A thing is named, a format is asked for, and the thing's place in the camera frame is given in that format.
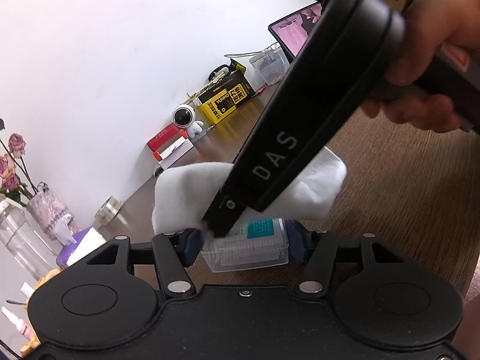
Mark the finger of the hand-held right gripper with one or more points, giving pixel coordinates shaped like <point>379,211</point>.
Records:
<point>225,213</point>

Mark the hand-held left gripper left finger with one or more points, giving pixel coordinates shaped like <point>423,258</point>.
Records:
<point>192,247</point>

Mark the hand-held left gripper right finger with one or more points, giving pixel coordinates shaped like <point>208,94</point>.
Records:
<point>297,243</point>

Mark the clear plastic container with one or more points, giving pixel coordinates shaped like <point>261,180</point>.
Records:
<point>255,251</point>

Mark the white cloth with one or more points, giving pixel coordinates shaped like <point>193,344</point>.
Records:
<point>183,195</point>

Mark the person's right hand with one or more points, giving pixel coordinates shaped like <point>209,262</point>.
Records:
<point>435,18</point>

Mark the clear plastic storage box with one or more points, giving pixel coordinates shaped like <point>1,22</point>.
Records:
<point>270,65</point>

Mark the tablet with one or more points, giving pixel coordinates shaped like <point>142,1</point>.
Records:
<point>296,30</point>

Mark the green and yellow packet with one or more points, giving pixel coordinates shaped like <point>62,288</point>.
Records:
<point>237,68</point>

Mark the clear tape roll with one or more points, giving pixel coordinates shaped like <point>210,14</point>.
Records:
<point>108,210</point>

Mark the yellow and black box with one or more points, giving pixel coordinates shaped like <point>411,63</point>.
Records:
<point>225,99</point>

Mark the white astronaut robot toy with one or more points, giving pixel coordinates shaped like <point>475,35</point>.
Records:
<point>183,116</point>

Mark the purple tissue pack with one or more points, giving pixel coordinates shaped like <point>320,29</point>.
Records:
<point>84,242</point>

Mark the beige packet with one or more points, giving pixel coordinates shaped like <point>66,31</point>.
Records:
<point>197,93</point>

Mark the yellow mug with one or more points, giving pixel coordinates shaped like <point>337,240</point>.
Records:
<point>47,277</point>

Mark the small white bottle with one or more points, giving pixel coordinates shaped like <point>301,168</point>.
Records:
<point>27,291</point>

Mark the clear glass jar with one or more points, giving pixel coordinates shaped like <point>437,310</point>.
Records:
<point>18,236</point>

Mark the pink tube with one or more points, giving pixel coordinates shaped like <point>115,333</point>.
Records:
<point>17,324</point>

